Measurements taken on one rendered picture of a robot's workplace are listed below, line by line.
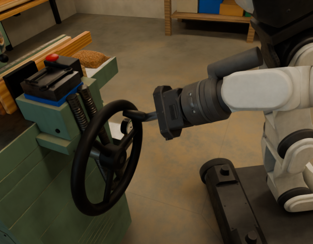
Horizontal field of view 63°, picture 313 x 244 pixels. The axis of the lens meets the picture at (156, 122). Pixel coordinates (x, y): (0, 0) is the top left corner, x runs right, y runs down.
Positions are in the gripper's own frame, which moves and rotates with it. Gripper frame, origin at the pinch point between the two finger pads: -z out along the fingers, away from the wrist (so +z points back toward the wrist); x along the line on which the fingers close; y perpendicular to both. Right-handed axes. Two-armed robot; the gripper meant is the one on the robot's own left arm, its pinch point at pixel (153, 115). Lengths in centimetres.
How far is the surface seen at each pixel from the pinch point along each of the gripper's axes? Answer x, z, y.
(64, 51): 29.2, -33.8, -1.9
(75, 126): 1.1, -13.7, 12.2
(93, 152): -5.9, -14.6, 8.0
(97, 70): 18.7, -22.1, -4.4
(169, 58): 80, -113, -186
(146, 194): -36, -67, -62
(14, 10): 158, -222, -77
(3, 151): -2.0, -21.9, 25.2
